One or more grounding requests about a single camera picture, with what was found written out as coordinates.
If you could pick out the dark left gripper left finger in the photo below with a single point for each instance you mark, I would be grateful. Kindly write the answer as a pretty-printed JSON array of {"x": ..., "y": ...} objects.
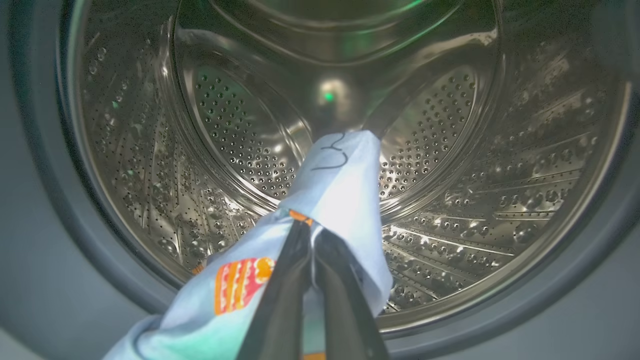
[{"x": 280, "y": 310}]

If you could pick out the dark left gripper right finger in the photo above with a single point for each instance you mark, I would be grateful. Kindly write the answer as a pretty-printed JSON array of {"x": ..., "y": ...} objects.
[{"x": 345, "y": 310}]

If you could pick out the blue printed garment with squiggle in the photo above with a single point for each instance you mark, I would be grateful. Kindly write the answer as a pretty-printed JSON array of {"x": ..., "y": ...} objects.
[{"x": 340, "y": 190}]

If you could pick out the stainless steel washing machine drum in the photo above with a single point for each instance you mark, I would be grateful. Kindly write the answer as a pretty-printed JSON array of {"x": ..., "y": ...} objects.
[{"x": 500, "y": 175}]

